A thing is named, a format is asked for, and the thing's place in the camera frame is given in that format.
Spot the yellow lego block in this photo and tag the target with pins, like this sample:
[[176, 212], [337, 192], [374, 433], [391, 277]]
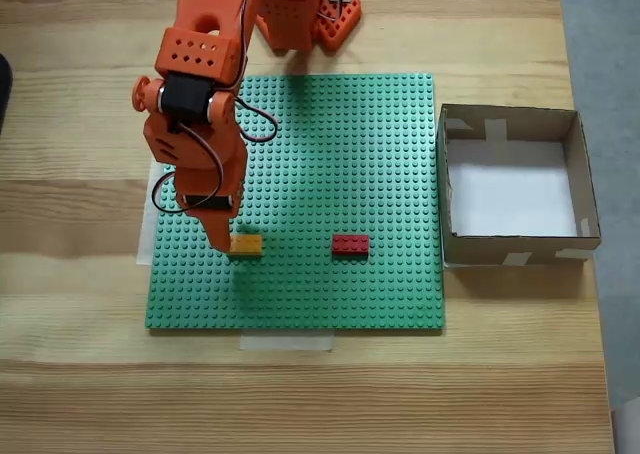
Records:
[[247, 246]]

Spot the green lego baseplate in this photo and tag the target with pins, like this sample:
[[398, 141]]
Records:
[[325, 184]]

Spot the red lego block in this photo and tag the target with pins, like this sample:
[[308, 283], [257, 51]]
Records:
[[351, 245]]

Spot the open cardboard box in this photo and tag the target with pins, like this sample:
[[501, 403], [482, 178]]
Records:
[[520, 251]]

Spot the masking tape strip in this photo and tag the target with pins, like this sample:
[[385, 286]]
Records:
[[285, 343], [145, 224]]

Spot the black device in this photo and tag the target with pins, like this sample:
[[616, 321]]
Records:
[[4, 89]]

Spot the white paper sheet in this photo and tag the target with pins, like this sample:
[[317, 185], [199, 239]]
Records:
[[510, 194]]

